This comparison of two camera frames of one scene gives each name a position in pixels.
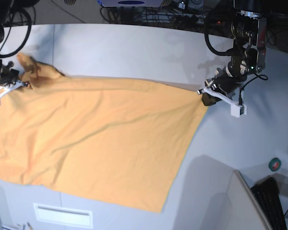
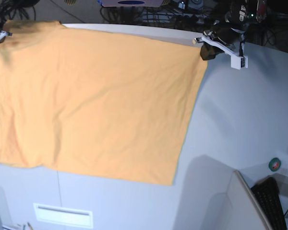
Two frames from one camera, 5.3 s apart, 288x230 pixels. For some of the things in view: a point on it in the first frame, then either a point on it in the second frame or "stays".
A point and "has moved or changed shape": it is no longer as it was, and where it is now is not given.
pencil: [30, 227] stays
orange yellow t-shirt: [124, 141] has moved or changed shape
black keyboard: [267, 193] stays
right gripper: [1, 75] → [0, 35]
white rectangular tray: [58, 215] stays
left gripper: [224, 80] → [228, 31]
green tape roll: [274, 164] stays
